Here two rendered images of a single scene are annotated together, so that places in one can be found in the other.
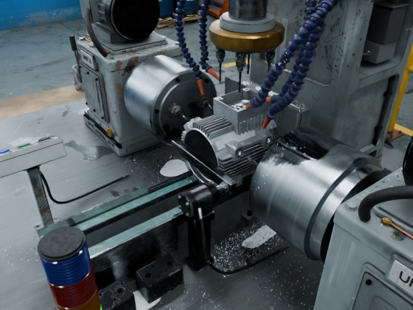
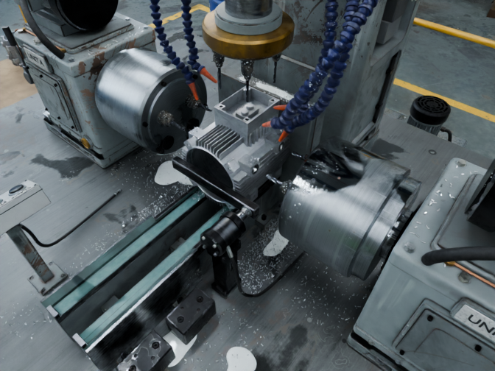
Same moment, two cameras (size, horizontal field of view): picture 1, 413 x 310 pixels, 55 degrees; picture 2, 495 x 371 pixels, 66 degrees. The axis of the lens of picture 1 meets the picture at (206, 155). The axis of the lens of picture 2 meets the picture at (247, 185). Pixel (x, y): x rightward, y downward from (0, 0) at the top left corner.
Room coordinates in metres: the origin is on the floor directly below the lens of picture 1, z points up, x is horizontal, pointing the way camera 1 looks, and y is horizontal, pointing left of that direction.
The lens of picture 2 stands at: (0.24, 0.09, 1.65)
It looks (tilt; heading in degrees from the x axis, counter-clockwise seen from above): 47 degrees down; 345
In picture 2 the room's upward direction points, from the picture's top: 1 degrees clockwise
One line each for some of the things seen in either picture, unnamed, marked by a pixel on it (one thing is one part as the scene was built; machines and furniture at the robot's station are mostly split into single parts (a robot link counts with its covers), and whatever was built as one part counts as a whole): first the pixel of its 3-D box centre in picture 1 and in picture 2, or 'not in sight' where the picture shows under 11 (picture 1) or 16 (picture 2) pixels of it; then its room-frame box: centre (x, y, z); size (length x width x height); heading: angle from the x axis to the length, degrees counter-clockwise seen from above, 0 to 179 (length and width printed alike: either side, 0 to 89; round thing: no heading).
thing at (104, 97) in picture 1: (129, 85); (95, 81); (1.41, 0.29, 0.99); 0.35 x 0.31 x 0.37; 37
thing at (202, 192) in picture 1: (263, 207); (284, 217); (0.78, -0.15, 0.92); 0.45 x 0.13 x 0.24; 127
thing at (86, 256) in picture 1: (66, 257); not in sight; (0.37, 0.19, 1.19); 0.06 x 0.06 x 0.04
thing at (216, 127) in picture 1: (229, 145); (236, 154); (0.93, -0.06, 1.01); 0.20 x 0.19 x 0.19; 127
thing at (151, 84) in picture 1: (161, 94); (141, 94); (1.22, 0.15, 1.04); 0.37 x 0.25 x 0.25; 37
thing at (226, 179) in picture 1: (201, 164); (213, 185); (0.84, 0.01, 1.01); 0.26 x 0.04 x 0.03; 37
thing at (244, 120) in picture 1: (241, 111); (247, 115); (0.96, -0.10, 1.11); 0.12 x 0.11 x 0.07; 127
